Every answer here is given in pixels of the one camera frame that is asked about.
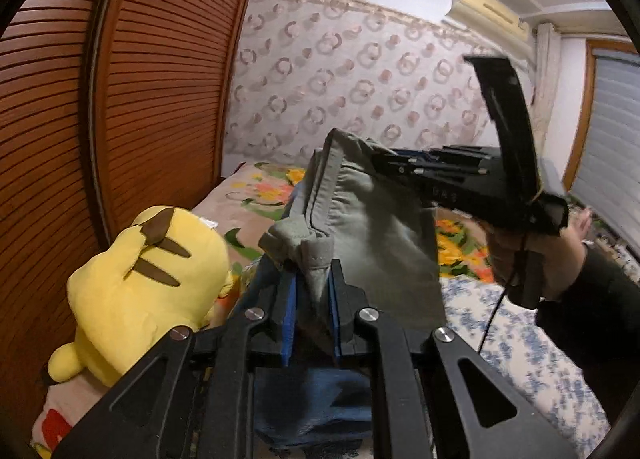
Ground grey pants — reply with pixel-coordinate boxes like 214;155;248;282
257;128;448;365

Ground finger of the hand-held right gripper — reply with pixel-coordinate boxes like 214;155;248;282
372;154;493;207
395;145;501;166

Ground blue floral white bedsheet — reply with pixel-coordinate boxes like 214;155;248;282
440;276;613;457

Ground brown wooden wardrobe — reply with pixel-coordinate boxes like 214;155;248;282
0;0;271;440

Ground colourful floral blanket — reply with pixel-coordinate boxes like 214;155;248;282
30;161;496;459

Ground grey window blind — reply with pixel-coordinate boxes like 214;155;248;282
570;49;640;260

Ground person's right forearm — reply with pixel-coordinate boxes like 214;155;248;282
534;243;640;422

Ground pale curtain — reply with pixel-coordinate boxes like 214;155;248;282
530;21;563;140

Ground white air conditioner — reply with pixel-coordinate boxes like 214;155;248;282
444;0;531;47

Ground black cable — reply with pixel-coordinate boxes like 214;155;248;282
476;234;528;356

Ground yellow plush toy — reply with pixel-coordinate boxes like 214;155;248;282
47;205;236;387

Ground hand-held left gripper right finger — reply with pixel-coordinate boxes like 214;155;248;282
327;259;576;459

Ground person's right hand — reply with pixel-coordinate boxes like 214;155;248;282
487;208;595;305

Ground blue jeans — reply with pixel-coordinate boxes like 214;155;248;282
235;256;373;447

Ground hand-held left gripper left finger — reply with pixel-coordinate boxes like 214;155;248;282
52;261;301;459

